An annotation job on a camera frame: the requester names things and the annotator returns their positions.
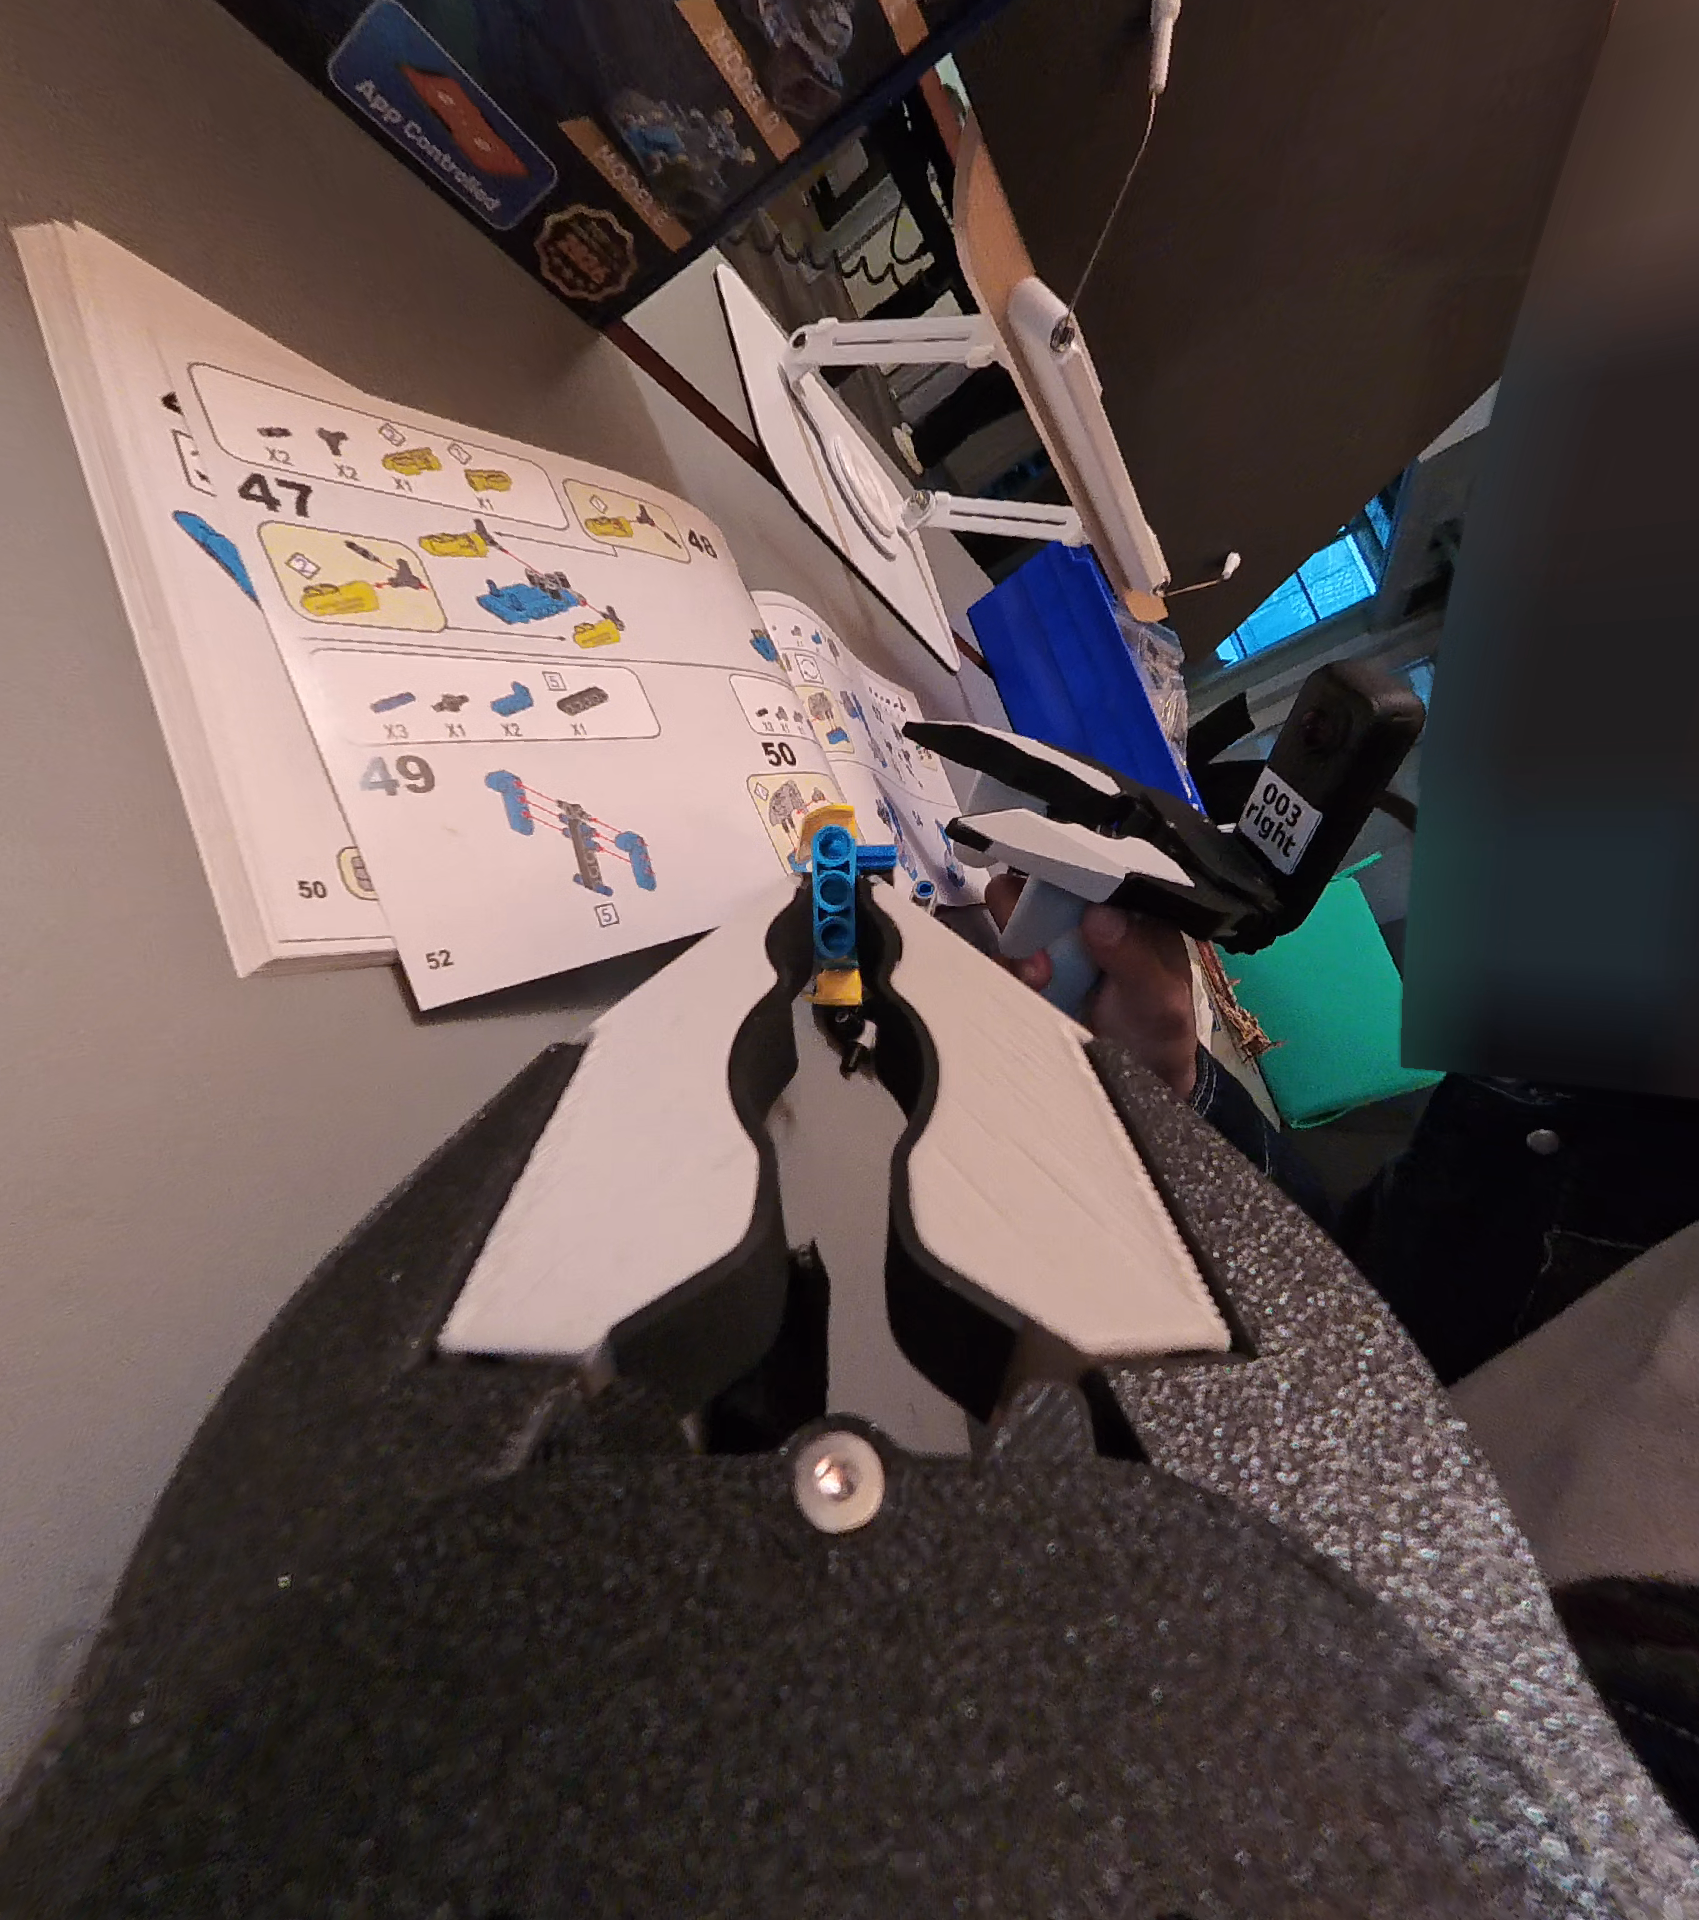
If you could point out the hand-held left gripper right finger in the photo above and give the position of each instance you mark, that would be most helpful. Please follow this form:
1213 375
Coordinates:
1059 1170

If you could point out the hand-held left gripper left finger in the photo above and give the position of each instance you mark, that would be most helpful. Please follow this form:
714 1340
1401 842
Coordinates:
610 1170

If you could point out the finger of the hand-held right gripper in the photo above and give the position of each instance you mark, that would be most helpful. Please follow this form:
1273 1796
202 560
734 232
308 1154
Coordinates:
1014 765
1073 863

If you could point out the blue-yellow brick assembly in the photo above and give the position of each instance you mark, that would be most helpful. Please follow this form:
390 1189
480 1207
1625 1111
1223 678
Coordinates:
834 901

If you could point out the person's right forearm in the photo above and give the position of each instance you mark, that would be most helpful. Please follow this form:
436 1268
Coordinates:
1247 1119

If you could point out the grey desk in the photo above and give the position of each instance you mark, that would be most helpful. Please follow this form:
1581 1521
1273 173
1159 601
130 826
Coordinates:
68 1125

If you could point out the person's right hand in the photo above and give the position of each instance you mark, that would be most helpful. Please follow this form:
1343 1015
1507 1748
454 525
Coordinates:
1149 991

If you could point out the blue plastic bin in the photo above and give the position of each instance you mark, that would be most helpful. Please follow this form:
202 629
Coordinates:
1073 675

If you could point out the teal plastic case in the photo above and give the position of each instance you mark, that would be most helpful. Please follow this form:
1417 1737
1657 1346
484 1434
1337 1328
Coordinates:
1329 1004

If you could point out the crumpled clear plastic wrappers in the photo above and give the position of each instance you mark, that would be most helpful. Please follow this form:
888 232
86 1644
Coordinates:
1161 675

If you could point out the large paned window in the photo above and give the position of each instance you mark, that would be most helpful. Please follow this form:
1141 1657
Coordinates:
1313 593

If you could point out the white folding book stand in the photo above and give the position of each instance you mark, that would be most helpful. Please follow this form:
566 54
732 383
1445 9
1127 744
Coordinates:
850 480

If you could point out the open instruction booklet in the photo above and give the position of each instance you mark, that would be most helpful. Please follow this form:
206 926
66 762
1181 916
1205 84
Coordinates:
488 675

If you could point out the black divider panel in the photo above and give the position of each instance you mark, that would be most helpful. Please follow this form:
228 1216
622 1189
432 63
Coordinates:
1313 301

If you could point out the person's white shirt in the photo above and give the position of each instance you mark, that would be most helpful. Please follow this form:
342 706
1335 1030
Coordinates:
1659 1395

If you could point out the toy robot kit box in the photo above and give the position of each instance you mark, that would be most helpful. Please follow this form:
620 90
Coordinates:
564 120

